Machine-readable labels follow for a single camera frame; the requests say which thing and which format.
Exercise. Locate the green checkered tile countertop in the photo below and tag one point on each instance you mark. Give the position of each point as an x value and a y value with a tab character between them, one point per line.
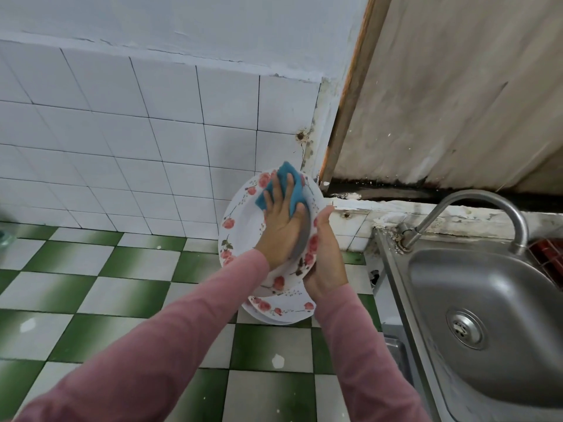
105	285

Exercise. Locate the person's left forearm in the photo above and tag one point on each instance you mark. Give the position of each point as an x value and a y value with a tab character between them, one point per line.
141	356

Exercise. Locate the stainless steel sink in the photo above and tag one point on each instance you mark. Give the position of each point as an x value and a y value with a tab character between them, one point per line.
501	294

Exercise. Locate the chrome faucet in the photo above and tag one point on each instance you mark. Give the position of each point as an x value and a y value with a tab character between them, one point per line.
479	196

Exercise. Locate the weathered wooden board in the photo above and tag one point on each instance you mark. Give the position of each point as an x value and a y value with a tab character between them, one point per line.
440	83

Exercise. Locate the person's left hand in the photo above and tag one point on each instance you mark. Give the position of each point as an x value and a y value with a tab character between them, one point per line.
280	233

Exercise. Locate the person's right forearm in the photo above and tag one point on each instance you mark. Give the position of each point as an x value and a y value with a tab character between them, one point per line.
369	364

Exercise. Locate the person's right hand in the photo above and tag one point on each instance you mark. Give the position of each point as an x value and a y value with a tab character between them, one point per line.
325	263

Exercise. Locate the blue cleaning cloth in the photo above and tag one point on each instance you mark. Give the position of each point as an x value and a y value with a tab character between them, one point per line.
290	184

